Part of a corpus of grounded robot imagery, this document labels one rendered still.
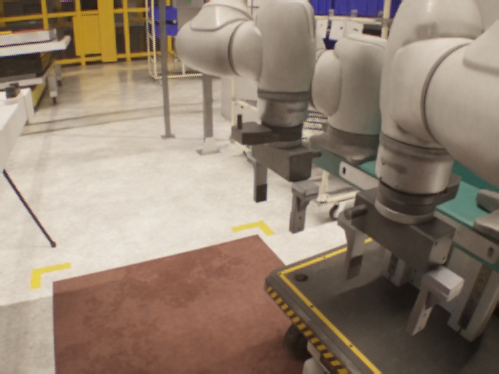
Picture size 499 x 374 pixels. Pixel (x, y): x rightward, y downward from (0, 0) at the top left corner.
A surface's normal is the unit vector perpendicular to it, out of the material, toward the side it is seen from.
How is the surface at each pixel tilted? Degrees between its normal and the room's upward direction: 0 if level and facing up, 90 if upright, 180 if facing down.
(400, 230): 90
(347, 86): 88
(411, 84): 87
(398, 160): 90
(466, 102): 80
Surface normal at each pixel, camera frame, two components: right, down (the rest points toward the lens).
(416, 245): -0.88, 0.19
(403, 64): -0.95, -0.04
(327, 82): -0.65, 0.28
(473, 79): -0.90, -0.37
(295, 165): 0.48, 0.39
